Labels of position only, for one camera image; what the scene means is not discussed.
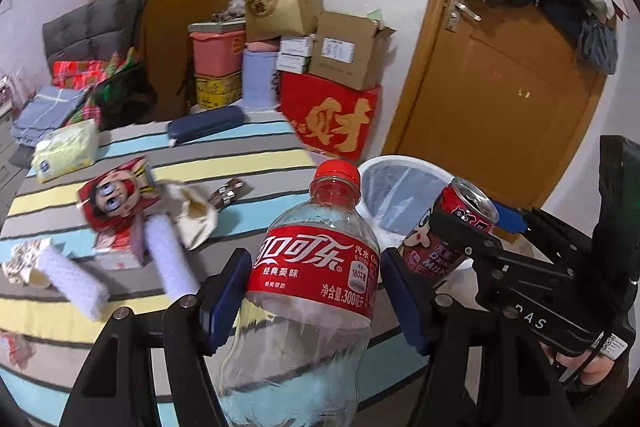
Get person's right hand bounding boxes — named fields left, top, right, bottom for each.
left=540, top=342, right=631, bottom=390

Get folded pink cloth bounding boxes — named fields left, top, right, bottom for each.
left=245, top=38, right=281, bottom=54

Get small red white milk carton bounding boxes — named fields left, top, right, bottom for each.
left=92, top=219, right=148, bottom=270

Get lavender cylinder box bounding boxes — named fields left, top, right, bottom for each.
left=241, top=49, right=281, bottom=110

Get brown paper bag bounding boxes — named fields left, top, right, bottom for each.
left=240, top=0, right=323, bottom=42

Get yellow-green tissue pack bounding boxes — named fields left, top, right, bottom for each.
left=31, top=119, right=101, bottom=184

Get crumpled printed paper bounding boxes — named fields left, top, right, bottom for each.
left=1, top=238, right=53, bottom=290

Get white trash bin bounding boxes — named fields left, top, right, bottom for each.
left=357, top=154, right=551, bottom=303

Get striped bed sheet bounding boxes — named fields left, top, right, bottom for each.
left=0, top=114, right=436, bottom=427

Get white foam roller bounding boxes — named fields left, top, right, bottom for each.
left=37, top=244, right=111, bottom=322
left=144, top=214, right=198, bottom=303

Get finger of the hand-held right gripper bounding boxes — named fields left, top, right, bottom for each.
left=429, top=206, right=506, bottom=260
left=492, top=201, right=596, bottom=268

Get black bag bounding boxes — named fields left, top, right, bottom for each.
left=97, top=62, right=158, bottom=128

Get red cartoon milk can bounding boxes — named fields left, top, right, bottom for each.
left=76, top=155, right=156, bottom=233
left=397, top=177, right=501, bottom=275

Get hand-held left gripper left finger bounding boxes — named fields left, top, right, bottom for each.
left=59, top=248, right=253, bottom=427

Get brown snack wrapper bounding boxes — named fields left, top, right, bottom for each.
left=209, top=178, right=248, bottom=208

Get open cardboard box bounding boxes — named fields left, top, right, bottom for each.
left=307, top=10, right=396, bottom=92

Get pink storage bin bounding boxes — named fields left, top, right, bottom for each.
left=189, top=29, right=247, bottom=78

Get patterned flat box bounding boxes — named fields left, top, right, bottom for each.
left=187, top=9, right=248, bottom=35

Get dark hanging clothes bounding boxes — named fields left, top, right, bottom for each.
left=537, top=0, right=618, bottom=75

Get navy blue case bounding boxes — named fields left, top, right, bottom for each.
left=166, top=106, right=245, bottom=142

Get red box with gold print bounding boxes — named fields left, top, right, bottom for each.
left=278, top=72, right=383, bottom=162

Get yellow box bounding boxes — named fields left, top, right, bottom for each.
left=194, top=72, right=243, bottom=108

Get blue plaid folded cloth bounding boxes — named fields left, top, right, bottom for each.
left=10, top=84, right=91, bottom=145

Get red plaid blanket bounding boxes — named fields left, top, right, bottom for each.
left=50, top=49, right=138, bottom=128

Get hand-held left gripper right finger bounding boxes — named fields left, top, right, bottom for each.
left=380, top=248, right=581, bottom=427

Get grey quilted headboard cushion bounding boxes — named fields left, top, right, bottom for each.
left=42, top=0, right=151, bottom=80

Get pink wrapper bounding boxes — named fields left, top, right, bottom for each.
left=0, top=332, right=32, bottom=370

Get person's right forearm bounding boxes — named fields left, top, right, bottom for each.
left=565, top=382, right=638, bottom=427

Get small white box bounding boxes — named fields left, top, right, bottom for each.
left=276, top=54, right=311, bottom=75
left=279, top=35, right=315, bottom=56

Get clear plastic red-label bottle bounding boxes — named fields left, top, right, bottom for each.
left=217, top=159, right=383, bottom=427

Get metal door handle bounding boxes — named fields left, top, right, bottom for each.
left=444, top=0, right=482, bottom=32

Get wooden door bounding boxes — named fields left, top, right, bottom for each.
left=382, top=0, right=621, bottom=238

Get beige paper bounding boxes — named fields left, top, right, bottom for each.
left=165, top=182, right=219, bottom=252

